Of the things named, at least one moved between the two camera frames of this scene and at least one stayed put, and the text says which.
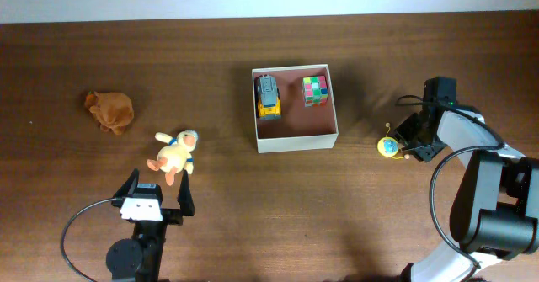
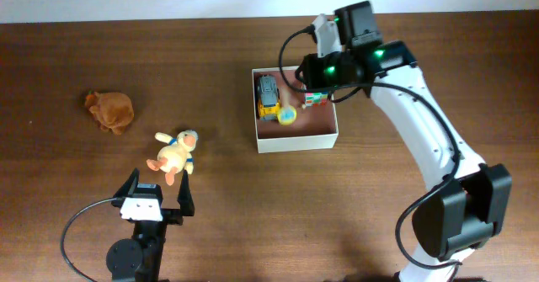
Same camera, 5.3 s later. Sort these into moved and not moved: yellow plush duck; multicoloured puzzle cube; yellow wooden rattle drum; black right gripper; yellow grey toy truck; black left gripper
Moved: yellow wooden rattle drum; black right gripper
Not moved: yellow plush duck; multicoloured puzzle cube; yellow grey toy truck; black left gripper
